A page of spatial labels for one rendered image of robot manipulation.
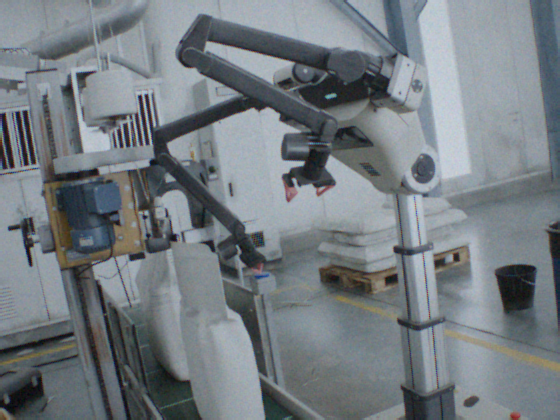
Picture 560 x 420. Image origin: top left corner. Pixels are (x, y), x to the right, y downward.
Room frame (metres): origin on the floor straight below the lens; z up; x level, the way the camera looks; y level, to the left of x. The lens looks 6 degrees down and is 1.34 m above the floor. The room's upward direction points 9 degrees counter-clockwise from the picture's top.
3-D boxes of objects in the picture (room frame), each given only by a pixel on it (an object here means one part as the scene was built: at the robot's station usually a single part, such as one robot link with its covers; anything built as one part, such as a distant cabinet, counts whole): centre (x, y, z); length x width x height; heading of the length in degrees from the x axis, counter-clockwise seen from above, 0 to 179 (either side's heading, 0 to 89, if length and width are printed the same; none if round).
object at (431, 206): (5.22, -1.35, 0.56); 0.67 x 0.43 x 0.15; 25
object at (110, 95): (1.93, 0.50, 1.61); 0.17 x 0.17 x 0.17
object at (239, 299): (2.79, 0.35, 0.54); 1.05 x 0.02 x 0.41; 25
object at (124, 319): (2.56, 0.84, 0.54); 1.05 x 0.02 x 0.41; 25
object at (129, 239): (2.09, 0.70, 1.18); 0.34 x 0.25 x 0.31; 115
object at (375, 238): (4.91, -0.76, 0.44); 0.66 x 0.42 x 0.14; 19
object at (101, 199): (1.80, 0.55, 1.25); 0.10 x 0.08 x 0.12; 140
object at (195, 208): (2.27, 0.41, 1.21); 0.30 x 0.25 x 0.30; 25
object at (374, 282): (5.06, -1.06, 0.07); 1.20 x 0.82 x 0.14; 117
